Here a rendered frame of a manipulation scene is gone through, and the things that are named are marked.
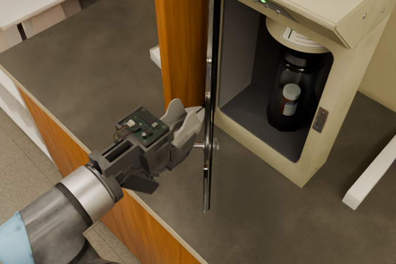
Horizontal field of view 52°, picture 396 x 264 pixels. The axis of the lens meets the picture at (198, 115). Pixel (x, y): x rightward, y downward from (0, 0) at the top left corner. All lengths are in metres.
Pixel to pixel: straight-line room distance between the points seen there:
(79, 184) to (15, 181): 1.78
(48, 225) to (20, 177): 1.79
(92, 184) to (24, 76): 0.86
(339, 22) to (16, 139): 2.14
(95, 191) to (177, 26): 0.48
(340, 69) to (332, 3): 0.19
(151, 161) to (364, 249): 0.61
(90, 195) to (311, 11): 0.38
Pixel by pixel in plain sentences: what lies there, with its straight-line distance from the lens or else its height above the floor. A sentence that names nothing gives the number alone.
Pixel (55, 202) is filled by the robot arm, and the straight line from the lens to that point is 0.56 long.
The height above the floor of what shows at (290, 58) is 1.25.
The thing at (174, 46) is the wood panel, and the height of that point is 1.22.
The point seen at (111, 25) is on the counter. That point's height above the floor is 0.94.
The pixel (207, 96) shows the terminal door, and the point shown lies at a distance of 0.61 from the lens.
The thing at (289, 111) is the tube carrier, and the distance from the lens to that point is 1.00.
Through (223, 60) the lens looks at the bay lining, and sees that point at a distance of 0.96.
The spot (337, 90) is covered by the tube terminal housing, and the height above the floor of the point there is 1.30.
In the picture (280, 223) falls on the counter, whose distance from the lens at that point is 1.01.
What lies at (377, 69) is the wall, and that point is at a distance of 1.29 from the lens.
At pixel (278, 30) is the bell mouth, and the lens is 0.83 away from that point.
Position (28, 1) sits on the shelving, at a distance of 1.74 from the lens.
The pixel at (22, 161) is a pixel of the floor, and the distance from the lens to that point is 2.39.
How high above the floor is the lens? 1.84
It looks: 50 degrees down
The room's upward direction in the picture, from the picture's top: straight up
